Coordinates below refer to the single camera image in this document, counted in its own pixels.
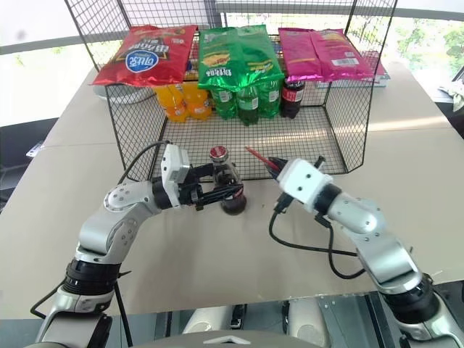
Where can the dark cola plastic bottle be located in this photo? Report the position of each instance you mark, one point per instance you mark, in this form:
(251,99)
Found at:
(293,98)

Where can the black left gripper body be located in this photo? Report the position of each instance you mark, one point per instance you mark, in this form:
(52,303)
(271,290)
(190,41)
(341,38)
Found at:
(188,192)

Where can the red bottle opener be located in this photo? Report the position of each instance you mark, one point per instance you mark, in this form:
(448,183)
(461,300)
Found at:
(256,154)

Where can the red metal bottle cap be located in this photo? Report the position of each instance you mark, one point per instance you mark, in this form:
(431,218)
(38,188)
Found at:
(218,151)

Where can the white round bowl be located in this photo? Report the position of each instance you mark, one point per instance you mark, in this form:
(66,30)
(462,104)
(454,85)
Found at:
(123,95)

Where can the green soda plastic bottle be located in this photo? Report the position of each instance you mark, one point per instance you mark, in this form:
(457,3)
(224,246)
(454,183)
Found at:
(248,107)
(223,103)
(271,99)

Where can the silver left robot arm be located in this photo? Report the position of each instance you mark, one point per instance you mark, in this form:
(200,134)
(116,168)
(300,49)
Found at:
(123,214)

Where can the glass cola bottle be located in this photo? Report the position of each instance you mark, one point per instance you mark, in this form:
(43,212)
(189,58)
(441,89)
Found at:
(232,181)

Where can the orange soda plastic bottle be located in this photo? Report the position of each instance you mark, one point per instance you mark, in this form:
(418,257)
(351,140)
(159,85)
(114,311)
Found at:
(197,103)
(170,103)

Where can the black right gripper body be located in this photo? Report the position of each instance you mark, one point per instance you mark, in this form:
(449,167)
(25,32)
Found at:
(282,202)

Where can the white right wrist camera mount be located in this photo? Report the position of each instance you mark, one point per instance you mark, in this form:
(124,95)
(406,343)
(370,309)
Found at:
(302,179)

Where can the crumpled pale cloth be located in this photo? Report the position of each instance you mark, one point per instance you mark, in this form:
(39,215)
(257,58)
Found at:
(453,96)

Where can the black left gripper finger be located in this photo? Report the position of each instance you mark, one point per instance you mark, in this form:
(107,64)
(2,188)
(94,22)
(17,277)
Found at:
(204,169)
(221,194)

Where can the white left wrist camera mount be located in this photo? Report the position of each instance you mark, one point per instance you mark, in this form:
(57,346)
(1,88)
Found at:
(173,163)

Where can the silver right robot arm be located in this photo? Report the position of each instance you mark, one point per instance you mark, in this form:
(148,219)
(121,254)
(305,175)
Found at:
(366,221)

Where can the white rounded robot leg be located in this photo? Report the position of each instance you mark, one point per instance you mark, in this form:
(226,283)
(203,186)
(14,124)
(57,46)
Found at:
(206,320)
(308,319)

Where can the red chip bag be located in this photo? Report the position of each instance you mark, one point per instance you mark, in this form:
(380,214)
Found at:
(145,58)

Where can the small grey device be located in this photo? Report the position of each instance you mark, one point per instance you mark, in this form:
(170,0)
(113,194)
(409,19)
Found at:
(35,150)

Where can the pink chip bag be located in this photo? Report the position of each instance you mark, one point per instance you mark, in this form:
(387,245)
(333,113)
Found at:
(340,54)
(297,54)

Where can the grey robot torso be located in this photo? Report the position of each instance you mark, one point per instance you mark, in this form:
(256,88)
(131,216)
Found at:
(228,340)

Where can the green chip bag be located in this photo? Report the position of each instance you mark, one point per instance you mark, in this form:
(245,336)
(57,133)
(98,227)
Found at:
(217,61)
(264,58)

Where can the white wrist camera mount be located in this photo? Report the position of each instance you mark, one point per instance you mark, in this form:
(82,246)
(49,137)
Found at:
(173,163)
(302,179)

